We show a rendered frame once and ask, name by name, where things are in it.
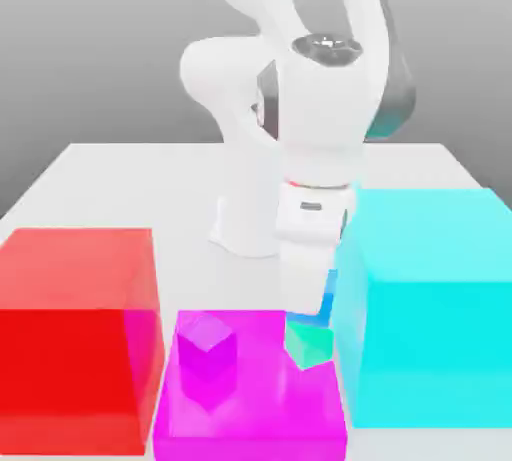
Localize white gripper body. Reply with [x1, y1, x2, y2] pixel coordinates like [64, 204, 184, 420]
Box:
[278, 233, 340, 316]

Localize small blue cube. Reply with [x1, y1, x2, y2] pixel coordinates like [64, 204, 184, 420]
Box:
[286, 268, 340, 329]

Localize small green cube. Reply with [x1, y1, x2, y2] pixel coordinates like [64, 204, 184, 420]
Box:
[284, 320, 336, 371]

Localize small purple cube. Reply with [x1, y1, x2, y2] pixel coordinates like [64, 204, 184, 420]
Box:
[176, 314, 238, 415]

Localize large cyan box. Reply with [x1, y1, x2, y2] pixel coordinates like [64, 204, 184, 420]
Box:
[332, 187, 512, 430]

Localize large magenta box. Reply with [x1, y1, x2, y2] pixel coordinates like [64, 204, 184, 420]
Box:
[152, 309, 349, 461]

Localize large red box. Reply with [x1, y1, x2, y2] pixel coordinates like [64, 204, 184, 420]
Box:
[0, 227, 166, 458]

